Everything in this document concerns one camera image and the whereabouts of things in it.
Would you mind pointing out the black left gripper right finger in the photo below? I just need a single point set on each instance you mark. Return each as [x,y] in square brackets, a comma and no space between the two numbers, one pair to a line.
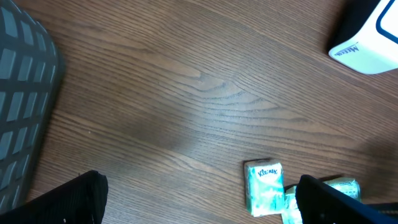
[320,203]

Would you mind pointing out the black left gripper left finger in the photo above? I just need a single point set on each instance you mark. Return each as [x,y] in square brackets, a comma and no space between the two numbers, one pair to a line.
[81,200]

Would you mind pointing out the teal wet wipes pack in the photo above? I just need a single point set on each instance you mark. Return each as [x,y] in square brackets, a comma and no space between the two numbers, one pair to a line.
[291,213]

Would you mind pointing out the teal tissue pack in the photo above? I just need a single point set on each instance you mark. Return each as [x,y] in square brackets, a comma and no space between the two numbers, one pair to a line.
[264,184]

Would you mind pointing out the white barcode scanner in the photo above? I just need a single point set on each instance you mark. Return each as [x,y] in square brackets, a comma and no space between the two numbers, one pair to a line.
[366,37]

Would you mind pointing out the grey plastic mesh basket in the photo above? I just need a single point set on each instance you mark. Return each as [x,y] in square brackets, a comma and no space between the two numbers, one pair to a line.
[32,69]

